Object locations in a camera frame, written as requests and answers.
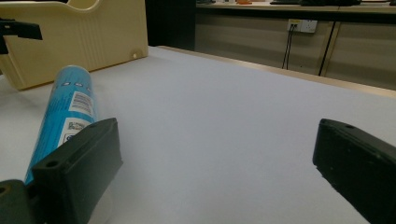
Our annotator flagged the blue cylindrical can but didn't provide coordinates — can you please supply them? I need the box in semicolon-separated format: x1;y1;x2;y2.
23;64;99;186

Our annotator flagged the wooden background desk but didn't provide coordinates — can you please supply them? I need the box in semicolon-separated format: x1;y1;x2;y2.
195;0;396;15

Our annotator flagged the black keyboard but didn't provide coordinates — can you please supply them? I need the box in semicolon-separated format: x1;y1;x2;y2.
269;0;303;6

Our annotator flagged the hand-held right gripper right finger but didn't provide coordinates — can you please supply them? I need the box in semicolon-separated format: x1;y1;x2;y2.
312;118;396;224

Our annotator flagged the white wall socket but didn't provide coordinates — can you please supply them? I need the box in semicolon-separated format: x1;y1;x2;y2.
287;19;318;34

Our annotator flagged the black power cable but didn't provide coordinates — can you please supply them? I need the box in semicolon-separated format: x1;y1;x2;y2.
318;21;338;77
281;24;296;70

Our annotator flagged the cream plastic basket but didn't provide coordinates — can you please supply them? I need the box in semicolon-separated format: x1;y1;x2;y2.
0;0;149;91

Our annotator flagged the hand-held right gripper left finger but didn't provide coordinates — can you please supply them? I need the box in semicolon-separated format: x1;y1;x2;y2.
32;117;123;224

